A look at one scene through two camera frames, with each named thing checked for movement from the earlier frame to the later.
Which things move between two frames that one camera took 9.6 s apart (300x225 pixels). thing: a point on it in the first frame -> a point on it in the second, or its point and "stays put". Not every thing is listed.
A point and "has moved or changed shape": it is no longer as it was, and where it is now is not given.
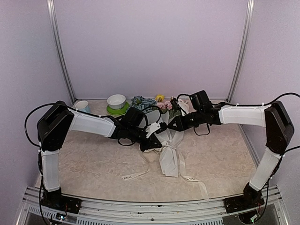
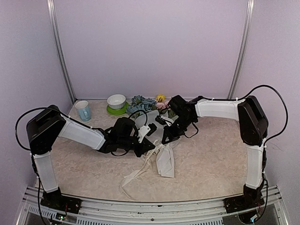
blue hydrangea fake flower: x=142 y=103 stays put
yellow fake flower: x=160 y=97 stays put
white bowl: x=116 y=101 stays put
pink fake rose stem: x=175 y=105 has moved or changed shape
